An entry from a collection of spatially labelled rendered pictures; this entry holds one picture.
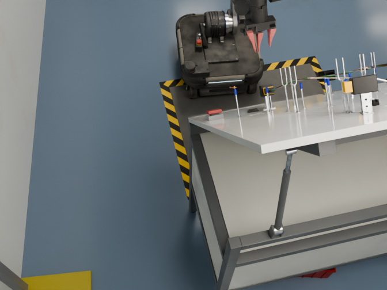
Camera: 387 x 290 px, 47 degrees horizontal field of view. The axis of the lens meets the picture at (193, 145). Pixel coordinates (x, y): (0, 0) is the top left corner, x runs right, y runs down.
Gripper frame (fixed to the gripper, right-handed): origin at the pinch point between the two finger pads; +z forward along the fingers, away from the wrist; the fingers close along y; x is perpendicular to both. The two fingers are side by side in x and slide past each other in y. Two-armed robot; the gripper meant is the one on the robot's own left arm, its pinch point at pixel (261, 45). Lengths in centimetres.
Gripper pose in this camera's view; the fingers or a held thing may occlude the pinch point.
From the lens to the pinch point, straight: 161.2
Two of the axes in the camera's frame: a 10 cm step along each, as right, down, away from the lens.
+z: 1.6, 8.3, 5.4
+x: -0.4, -5.4, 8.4
